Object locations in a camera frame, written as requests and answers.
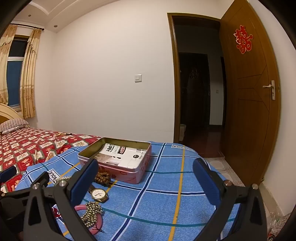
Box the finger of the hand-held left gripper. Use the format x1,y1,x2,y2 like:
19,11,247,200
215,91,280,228
0,166,17,185
0,171,50,203

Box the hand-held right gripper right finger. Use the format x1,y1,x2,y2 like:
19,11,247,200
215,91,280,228
193,158,269,241

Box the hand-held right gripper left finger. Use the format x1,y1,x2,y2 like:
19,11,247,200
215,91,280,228
23,159,99,241

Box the wristwatch with white dial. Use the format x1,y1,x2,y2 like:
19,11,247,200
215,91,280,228
88,184,109,204

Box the metal ball bead necklace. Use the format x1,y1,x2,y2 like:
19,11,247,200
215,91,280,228
81,201,103,229

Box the pink metal tin box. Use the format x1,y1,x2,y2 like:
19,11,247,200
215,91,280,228
78,137,152,184

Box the red patterned bedspread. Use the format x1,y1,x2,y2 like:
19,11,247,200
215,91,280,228
0,126,102,193

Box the blue plaid cloth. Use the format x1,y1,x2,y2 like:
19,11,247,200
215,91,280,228
16,141,241,241

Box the white paper packets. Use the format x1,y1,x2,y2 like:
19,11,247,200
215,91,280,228
94,143,147,168

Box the striped pillow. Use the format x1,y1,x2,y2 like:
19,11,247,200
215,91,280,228
0,118,30,135

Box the cream bed headboard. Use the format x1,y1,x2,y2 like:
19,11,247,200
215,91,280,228
0,103,23,126

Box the brown wooden door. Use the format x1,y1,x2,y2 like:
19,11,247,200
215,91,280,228
220,0,281,186

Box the clear plastic bag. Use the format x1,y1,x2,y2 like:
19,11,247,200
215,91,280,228
268,206,292,241

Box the window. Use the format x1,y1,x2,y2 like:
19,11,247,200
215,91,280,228
6,35,30,109

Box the beige patterned curtain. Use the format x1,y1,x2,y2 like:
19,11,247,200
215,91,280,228
0,24,18,105
20,29,42,118

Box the red paper door decoration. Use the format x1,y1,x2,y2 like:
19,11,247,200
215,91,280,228
233,25,253,55

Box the dark curtain rod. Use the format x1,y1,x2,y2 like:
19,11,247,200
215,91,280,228
10,23,44,30

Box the brown wooden bead bracelet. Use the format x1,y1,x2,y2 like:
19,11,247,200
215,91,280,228
94,171,112,188

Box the white pearl necklace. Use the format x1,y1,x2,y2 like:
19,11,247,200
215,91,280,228
54,176,72,186

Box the silver door handle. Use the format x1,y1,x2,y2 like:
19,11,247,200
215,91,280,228
262,80,276,100

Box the brown wooden door frame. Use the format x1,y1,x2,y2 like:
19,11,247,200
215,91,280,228
167,13,222,143

